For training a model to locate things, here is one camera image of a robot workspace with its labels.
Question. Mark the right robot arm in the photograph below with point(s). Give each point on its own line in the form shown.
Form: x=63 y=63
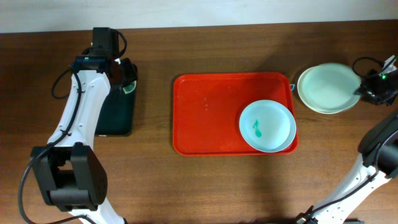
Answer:
x=376 y=163

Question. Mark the mint green plate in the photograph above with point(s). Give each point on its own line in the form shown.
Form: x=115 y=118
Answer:
x=331 y=85

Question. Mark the black rectangular basin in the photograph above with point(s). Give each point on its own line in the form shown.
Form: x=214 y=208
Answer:
x=116 y=115

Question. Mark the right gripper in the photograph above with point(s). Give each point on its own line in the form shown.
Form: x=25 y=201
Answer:
x=369 y=90

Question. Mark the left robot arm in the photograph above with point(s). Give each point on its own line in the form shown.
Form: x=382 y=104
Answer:
x=100 y=103

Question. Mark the light blue plate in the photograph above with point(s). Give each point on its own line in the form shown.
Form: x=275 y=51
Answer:
x=267 y=126

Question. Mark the red plastic tray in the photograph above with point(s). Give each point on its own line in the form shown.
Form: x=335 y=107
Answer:
x=207 y=108

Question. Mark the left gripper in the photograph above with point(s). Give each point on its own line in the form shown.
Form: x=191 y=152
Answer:
x=126 y=74

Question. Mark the green yellow sponge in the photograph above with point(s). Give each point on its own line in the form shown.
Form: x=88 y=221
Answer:
x=129 y=88

